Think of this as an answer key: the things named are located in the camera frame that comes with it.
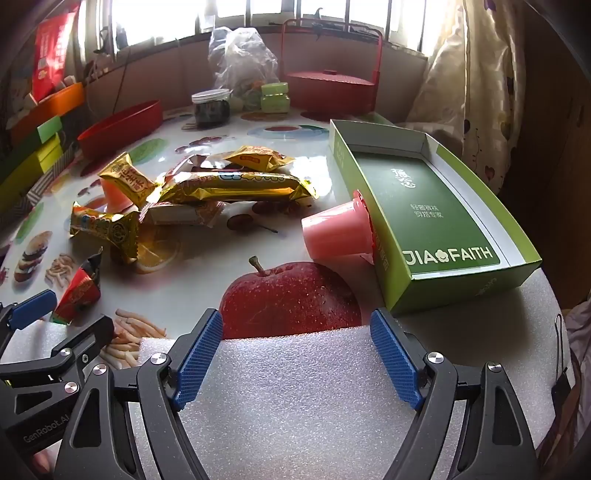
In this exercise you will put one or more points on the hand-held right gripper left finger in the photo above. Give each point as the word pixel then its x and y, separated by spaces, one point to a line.
pixel 198 360

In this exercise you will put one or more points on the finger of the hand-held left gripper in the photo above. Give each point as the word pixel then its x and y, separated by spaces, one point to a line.
pixel 32 308
pixel 87 334

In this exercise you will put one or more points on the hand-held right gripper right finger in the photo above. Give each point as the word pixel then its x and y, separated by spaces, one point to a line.
pixel 397 360

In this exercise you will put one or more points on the red black snack packet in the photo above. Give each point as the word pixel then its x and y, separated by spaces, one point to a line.
pixel 76 293

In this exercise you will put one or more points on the gold red snack packet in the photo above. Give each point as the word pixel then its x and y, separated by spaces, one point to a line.
pixel 106 228

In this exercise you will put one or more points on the pink jelly cup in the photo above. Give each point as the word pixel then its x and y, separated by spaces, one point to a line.
pixel 113 196
pixel 332 233

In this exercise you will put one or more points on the white nougat bar packet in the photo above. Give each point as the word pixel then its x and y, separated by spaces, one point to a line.
pixel 175 213

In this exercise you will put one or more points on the gold square snack packet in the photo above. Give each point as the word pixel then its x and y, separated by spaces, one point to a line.
pixel 129 180

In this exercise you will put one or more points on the green cardboard box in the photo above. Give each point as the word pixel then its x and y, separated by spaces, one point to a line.
pixel 415 194

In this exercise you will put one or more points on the long gold snack packet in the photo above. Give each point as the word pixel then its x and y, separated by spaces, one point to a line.
pixel 235 189

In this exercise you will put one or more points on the small gold orange snack packet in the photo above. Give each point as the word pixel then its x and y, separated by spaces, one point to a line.
pixel 256 158

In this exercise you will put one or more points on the white foam sheet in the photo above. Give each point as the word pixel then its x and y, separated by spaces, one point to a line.
pixel 295 392

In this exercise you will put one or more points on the small green box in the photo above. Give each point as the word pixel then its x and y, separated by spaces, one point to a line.
pixel 48 129

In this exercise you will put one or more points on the red oval tray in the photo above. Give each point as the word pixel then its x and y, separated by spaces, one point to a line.
pixel 120 127

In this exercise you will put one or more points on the dark jar with white lid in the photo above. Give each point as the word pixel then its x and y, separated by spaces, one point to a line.
pixel 211 110

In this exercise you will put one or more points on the red printed bag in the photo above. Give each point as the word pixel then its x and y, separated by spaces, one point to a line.
pixel 53 50

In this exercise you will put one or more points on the green glass jar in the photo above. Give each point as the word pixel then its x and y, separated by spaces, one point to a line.
pixel 274 99

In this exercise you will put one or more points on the cream patterned curtain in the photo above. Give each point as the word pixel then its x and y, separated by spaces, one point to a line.
pixel 466 92

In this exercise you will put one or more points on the clear plastic bag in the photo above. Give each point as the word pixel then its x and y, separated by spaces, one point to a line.
pixel 240 55

